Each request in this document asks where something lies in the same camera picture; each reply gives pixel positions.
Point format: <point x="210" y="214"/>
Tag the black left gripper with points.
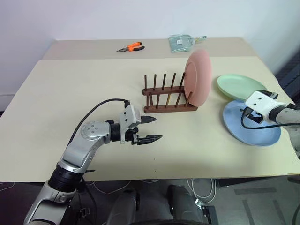
<point x="131" y="137"/>

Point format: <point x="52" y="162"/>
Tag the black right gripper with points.
<point x="255" y="116"/>

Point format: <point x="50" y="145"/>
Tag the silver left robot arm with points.
<point x="91" y="133"/>

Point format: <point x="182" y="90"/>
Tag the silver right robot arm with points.
<point x="289" y="117"/>

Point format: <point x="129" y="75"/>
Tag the wooden dish rack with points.
<point x="168" y="108"/>

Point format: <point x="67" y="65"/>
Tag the blue plate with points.
<point x="253" y="136"/>

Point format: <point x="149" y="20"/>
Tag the green plate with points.
<point x="236" y="85"/>

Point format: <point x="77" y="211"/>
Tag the dark ribbed object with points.
<point x="289" y="77"/>

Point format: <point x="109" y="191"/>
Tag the pink plate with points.
<point x="198" y="77"/>

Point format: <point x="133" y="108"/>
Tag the dark rounded shape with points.
<point x="181" y="201"/>

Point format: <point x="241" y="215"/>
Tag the clear plastic packet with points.
<point x="180" y="43"/>

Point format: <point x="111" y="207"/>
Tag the black box on floor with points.
<point x="209" y="214"/>

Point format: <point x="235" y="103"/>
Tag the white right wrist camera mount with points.
<point x="260" y="102"/>

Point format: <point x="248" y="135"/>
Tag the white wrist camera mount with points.
<point x="260" y="102"/>
<point x="128" y="116"/>

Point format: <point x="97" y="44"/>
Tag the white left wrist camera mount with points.
<point x="128" y="116"/>

